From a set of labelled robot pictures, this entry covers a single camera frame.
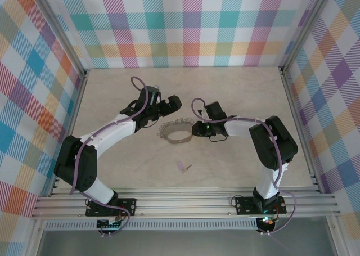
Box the metal keyring with wire loops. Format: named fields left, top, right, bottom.
left=155, top=117, right=195, bottom=145

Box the small key with lilac tag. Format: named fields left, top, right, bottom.
left=176, top=161, right=193, bottom=174

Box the grey metal shelf panel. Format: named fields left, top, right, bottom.
left=36, top=229, right=338, bottom=256

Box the aluminium front rail frame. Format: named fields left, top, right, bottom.
left=30, top=186, right=341, bottom=219

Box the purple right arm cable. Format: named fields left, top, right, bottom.
left=191, top=97, right=295, bottom=237

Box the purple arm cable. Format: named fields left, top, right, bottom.
left=191, top=97, right=295, bottom=237
left=69, top=75, right=163, bottom=237

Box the aluminium side rail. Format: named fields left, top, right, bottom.
left=49, top=69, right=89, bottom=197
left=278, top=67, right=325, bottom=194

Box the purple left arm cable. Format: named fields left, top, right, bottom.
left=69, top=75, right=163, bottom=237

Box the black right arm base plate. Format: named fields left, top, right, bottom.
left=235, top=196, right=287, bottom=215

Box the slotted grey cable duct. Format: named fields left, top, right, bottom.
left=44, top=221, right=259, bottom=231

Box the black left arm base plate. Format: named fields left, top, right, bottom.
left=85, top=197, right=137, bottom=218

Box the aluminium corner post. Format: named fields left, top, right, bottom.
left=278, top=0, right=339, bottom=71
left=31, top=0, right=88, bottom=77

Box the aluminium frame leg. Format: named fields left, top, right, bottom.
left=326, top=215, right=348, bottom=256
left=24, top=219, right=47, bottom=256

